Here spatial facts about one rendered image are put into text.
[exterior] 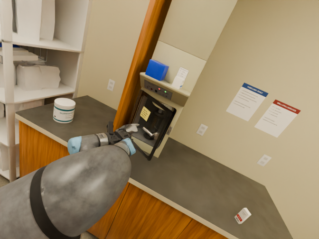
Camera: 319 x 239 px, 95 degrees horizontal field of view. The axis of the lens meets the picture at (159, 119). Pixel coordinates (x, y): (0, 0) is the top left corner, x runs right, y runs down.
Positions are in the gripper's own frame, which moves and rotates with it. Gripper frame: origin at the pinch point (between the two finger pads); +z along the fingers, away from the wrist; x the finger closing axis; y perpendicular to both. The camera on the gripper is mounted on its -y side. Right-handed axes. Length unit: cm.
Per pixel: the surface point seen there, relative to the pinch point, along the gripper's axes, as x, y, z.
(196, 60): 49, 2, 26
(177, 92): 29.4, 5.6, 16.1
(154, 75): 32.9, -9.0, 8.8
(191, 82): 36.8, 4.4, 27.7
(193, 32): 62, -5, 23
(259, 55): 71, 18, 83
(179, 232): -51, 51, 21
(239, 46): 72, 3, 75
